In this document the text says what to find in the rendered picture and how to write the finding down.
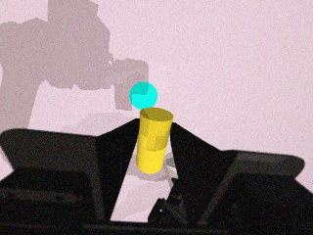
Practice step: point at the yellow tall cylinder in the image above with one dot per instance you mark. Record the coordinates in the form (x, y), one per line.
(155, 124)

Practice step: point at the cyan circle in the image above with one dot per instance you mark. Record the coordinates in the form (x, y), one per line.
(143, 95)

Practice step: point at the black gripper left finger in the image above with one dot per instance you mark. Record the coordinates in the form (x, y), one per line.
(105, 158)

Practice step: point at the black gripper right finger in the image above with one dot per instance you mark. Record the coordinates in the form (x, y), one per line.
(204, 172)

